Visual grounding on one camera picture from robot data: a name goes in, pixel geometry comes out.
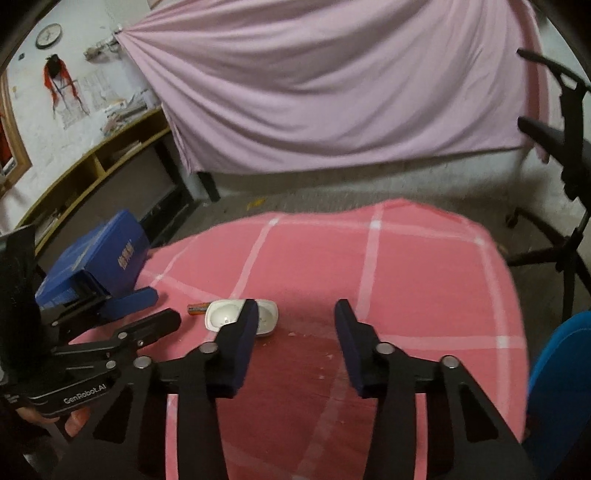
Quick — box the black office chair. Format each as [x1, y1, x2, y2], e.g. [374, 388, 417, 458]
[505, 47, 591, 296]

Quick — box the pile of papers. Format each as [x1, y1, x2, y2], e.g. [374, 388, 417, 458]
[99, 90, 155, 134]

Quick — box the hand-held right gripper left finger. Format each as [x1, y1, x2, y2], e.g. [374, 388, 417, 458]
[51, 299, 259, 480]

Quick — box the white small dish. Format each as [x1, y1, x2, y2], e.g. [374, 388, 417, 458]
[204, 299, 279, 337]

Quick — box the round wall clock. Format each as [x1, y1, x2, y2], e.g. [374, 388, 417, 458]
[36, 23, 63, 50]

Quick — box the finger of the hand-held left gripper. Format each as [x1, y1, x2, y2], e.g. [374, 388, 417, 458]
[41, 286, 159, 325]
[53, 309, 182, 367]

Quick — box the blue cardboard box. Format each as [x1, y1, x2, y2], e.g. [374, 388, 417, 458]
[36, 210, 151, 311]

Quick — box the pink checked tablecloth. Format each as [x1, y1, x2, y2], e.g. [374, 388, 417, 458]
[69, 198, 532, 480]

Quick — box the wooden window frame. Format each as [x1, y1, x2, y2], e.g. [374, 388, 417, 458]
[0, 74, 33, 195]

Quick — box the person's left hand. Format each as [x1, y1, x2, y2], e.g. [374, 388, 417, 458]
[18, 408, 61, 425]

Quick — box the blue plastic stool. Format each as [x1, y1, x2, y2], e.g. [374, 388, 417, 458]
[522, 311, 591, 480]

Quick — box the pink hanging sheet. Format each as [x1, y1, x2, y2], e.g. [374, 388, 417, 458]
[115, 0, 552, 174]

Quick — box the red wall hanging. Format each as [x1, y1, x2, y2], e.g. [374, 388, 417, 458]
[43, 54, 90, 116]

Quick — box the wooden shelf unit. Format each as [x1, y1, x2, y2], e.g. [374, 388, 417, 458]
[16, 106, 195, 259]

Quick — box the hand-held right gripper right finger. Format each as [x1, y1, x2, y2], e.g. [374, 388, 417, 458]
[335, 299, 541, 480]

